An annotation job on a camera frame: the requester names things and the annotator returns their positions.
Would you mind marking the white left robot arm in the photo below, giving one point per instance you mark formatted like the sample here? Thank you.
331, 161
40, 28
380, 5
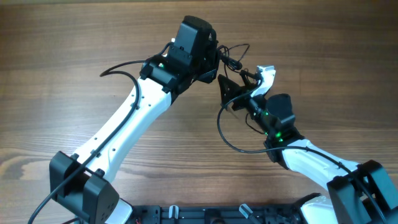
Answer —
82, 182

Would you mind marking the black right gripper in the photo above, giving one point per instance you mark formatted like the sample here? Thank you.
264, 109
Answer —
233, 87

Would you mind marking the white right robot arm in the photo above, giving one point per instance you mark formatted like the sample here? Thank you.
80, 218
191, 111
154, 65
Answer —
358, 193

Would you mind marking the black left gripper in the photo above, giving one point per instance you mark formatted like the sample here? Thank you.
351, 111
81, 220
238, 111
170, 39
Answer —
208, 74

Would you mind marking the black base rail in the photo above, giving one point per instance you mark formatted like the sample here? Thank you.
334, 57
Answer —
268, 214

